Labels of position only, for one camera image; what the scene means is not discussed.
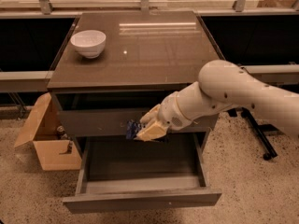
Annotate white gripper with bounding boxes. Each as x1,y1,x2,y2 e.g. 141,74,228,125
136,91,192,142

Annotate blue rxbar wrapper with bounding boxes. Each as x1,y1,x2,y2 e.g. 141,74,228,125
126,120,143,140

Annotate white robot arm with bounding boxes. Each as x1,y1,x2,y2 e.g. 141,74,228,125
136,60,299,141

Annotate grey upper drawer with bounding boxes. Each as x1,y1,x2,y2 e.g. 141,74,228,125
55,105,221,138

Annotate grey open lower drawer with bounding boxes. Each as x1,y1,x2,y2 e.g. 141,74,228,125
64,133,221,213

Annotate grey drawer cabinet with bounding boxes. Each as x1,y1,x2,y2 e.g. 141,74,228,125
47,10,233,156

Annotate dark bottles in box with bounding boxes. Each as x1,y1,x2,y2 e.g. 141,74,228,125
56,126,73,154

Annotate white ceramic bowl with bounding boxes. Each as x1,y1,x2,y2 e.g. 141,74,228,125
70,30,107,59

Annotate black stand with wheel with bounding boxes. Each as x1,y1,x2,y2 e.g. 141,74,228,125
240,108,278,161

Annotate open cardboard box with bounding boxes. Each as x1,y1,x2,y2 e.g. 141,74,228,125
14,93,81,171

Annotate metal window railing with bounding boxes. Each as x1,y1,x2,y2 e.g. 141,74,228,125
0,0,299,20

